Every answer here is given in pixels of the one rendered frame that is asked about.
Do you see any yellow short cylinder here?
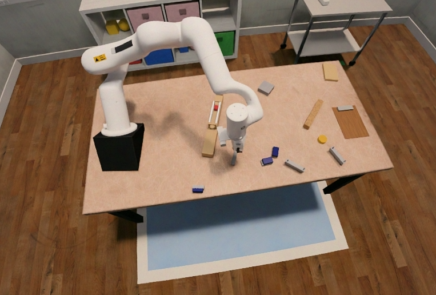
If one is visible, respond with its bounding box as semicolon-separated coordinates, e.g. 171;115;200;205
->
318;135;327;144

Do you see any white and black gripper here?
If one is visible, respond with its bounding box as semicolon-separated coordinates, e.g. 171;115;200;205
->
231;138;243;153

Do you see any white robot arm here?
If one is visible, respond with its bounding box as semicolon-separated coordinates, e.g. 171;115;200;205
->
81;17;263;147

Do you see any tan flat rectangular block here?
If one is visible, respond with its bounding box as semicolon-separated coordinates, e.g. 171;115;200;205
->
322;63;339;82

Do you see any brown wooden clipboard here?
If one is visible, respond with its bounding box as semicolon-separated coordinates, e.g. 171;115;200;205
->
332;105;369;139

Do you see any light wooden stick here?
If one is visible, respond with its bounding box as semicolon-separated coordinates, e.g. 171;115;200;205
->
303;99;324;130

